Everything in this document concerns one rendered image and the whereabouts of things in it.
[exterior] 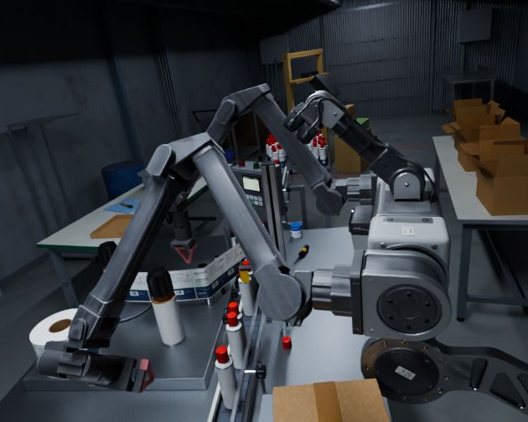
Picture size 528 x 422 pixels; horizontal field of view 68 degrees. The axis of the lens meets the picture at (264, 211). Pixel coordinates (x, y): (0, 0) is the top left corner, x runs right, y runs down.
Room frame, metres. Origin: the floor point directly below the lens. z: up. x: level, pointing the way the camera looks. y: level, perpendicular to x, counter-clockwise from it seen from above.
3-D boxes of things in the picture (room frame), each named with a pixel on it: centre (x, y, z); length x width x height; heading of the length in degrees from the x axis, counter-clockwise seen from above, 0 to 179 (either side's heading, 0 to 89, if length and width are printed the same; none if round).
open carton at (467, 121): (3.00, -1.79, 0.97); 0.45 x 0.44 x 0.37; 72
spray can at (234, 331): (1.04, 0.15, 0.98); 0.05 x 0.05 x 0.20
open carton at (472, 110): (3.44, -1.94, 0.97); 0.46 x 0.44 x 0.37; 164
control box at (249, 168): (1.35, 0.02, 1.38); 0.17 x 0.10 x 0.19; 46
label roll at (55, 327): (1.19, 0.78, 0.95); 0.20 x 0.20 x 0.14
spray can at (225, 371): (0.88, 0.17, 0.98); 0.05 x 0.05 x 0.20
